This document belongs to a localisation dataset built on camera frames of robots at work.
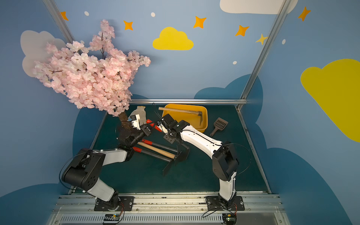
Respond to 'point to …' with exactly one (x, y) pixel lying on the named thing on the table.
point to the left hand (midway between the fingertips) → (155, 120)
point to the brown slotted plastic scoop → (220, 123)
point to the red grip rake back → (183, 150)
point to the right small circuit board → (230, 219)
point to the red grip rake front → (165, 170)
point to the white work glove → (140, 110)
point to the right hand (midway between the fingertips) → (173, 132)
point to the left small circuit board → (111, 217)
